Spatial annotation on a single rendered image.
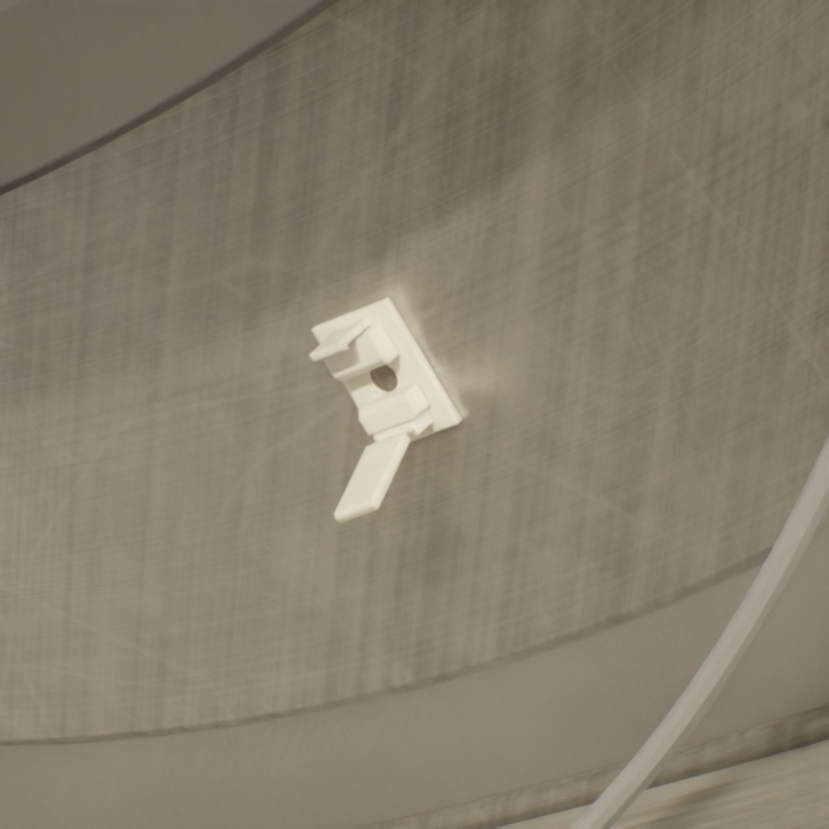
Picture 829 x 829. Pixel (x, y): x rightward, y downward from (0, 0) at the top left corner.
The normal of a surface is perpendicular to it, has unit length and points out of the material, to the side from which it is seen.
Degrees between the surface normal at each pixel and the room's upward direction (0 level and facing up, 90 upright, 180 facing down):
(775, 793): 90
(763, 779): 56
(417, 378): 90
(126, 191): 90
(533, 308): 90
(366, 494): 44
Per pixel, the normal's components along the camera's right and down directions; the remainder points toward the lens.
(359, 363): -0.50, 0.47
